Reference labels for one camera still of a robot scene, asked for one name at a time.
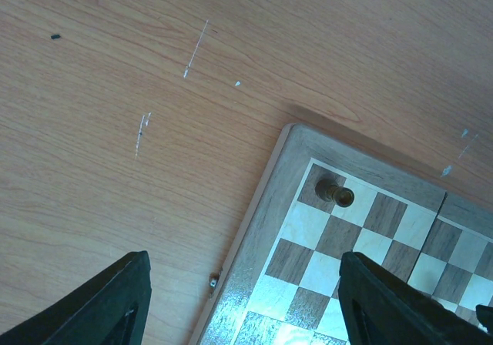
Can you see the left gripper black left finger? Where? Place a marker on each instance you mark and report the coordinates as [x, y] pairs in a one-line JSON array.
[[110, 308]]

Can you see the wooden chess board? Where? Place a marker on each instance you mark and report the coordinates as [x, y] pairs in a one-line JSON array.
[[279, 282]]

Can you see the dark rook piece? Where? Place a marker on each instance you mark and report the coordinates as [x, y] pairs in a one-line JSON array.
[[329, 191]]

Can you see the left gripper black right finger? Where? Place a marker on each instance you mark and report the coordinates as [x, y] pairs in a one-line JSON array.
[[379, 308]]

